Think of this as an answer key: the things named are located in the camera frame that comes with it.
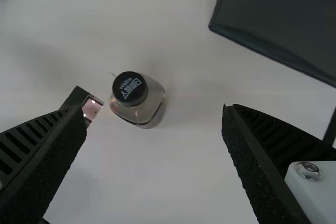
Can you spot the black strip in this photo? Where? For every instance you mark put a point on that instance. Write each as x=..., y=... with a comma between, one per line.
x=331, y=129

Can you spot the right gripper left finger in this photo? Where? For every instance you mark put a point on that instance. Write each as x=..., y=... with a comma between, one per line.
x=47, y=155

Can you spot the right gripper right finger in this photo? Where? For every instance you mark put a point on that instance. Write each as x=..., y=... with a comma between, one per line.
x=257, y=155

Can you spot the dark coffee bottle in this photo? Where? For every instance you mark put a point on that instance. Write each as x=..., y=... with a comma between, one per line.
x=141, y=111

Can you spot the small square scanner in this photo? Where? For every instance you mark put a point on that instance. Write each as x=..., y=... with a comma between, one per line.
x=92, y=106

